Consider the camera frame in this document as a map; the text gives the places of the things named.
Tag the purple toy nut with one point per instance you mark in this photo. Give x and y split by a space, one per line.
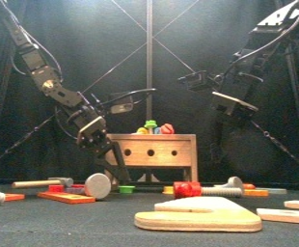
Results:
74 190

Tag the black vertical frame post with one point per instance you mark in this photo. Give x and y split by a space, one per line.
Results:
293 112

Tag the red toy bolt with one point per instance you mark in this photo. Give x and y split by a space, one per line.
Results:
166 128

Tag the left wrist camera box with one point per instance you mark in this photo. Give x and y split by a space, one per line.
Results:
120 103

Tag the yellow toy bolt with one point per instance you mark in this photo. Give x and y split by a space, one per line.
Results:
141 131

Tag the grey vertical frame pole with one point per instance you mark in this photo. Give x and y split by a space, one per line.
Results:
148 48

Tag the red toy block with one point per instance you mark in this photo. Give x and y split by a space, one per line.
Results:
56 188

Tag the small orange toy piece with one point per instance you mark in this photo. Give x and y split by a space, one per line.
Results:
13 197

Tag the wooden toy work bench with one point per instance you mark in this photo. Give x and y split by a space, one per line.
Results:
160 151

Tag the yellow toy nut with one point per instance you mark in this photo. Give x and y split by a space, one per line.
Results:
168 190

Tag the long wooden holed strip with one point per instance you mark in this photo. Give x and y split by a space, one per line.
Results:
287 215

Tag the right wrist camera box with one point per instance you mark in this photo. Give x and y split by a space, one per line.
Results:
197 80

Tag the orange toy bar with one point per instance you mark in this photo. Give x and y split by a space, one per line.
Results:
254 192

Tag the diagonal metal frame strut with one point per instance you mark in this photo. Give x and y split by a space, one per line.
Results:
14 144
280 144

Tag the green toy nut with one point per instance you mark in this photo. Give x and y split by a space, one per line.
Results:
126 189

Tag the blue toy bolt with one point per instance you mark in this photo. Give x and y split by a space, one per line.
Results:
157 130

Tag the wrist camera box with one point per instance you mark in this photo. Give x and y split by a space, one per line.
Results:
120 103
197 80

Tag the grey dome-head toy bolt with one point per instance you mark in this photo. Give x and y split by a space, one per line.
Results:
234 182

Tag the orange holed toy plate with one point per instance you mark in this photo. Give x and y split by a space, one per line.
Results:
65 197

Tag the grey toy bolt with nut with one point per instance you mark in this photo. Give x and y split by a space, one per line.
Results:
221 192

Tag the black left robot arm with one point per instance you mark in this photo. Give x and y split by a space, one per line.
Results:
40 70

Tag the grey round-head toy bolt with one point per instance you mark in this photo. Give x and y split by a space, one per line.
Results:
97 186

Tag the red toy nut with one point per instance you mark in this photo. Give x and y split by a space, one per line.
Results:
186 189

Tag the wooden toy hammer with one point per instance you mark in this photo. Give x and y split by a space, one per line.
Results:
36 183

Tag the pale green toy strip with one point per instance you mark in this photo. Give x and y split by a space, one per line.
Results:
272 190

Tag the wooden toy wrench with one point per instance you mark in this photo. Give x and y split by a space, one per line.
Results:
196 215

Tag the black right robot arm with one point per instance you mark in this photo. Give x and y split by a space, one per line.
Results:
272 35

